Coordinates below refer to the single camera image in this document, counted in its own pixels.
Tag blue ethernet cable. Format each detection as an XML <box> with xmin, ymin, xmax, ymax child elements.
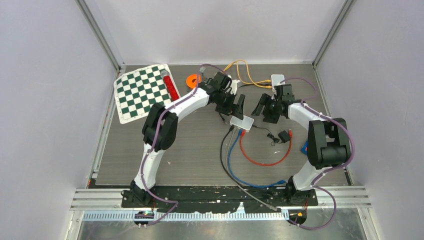
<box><xmin>227</xmin><ymin>129</ymin><xmax>287</xmax><ymax>190</ymax></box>

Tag yellow ethernet cable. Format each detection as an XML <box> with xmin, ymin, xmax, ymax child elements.
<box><xmin>223</xmin><ymin>59</ymin><xmax>273</xmax><ymax>91</ymax></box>

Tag black ethernet cable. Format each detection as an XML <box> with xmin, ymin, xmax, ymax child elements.
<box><xmin>219</xmin><ymin>125</ymin><xmax>276</xmax><ymax>194</ymax></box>

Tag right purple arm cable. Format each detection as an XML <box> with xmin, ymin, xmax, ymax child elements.
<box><xmin>284</xmin><ymin>77</ymin><xmax>357</xmax><ymax>231</ymax></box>

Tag black mounting base plate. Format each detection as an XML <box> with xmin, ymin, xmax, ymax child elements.
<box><xmin>120</xmin><ymin>185</ymin><xmax>318</xmax><ymax>214</ymax></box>

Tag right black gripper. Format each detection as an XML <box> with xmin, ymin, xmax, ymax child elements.
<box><xmin>251</xmin><ymin>93</ymin><xmax>282</xmax><ymax>125</ymax></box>

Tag white network switch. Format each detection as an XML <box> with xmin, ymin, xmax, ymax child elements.
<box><xmin>270</xmin><ymin>74</ymin><xmax>286</xmax><ymax>93</ymax></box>
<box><xmin>229</xmin><ymin>115</ymin><xmax>254</xmax><ymax>132</ymax></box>

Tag green white chessboard mat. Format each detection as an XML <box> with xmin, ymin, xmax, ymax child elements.
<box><xmin>113</xmin><ymin>64</ymin><xmax>177</xmax><ymax>124</ymax></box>

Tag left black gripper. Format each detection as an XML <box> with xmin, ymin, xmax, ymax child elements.
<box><xmin>216</xmin><ymin>91</ymin><xmax>245</xmax><ymax>120</ymax></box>

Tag black power adapter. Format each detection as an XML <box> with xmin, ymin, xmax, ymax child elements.
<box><xmin>267</xmin><ymin>130</ymin><xmax>292</xmax><ymax>146</ymax></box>

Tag blue orange lego bricks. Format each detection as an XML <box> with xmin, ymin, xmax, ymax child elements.
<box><xmin>300</xmin><ymin>141</ymin><xmax>308</xmax><ymax>155</ymax></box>

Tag red toy microphone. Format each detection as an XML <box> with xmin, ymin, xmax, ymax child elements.
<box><xmin>160</xmin><ymin>69</ymin><xmax>181</xmax><ymax>101</ymax></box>

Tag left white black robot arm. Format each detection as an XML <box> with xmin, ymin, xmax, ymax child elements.
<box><xmin>121</xmin><ymin>71</ymin><xmax>245</xmax><ymax>208</ymax></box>

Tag orange S-shaped toy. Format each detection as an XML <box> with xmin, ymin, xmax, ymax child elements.
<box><xmin>185</xmin><ymin>73</ymin><xmax>202</xmax><ymax>90</ymax></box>

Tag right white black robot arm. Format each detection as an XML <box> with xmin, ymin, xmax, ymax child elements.
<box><xmin>252</xmin><ymin>84</ymin><xmax>352</xmax><ymax>205</ymax></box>

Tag red ethernet cable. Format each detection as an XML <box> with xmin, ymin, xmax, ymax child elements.
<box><xmin>238</xmin><ymin>129</ymin><xmax>294</xmax><ymax>167</ymax></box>

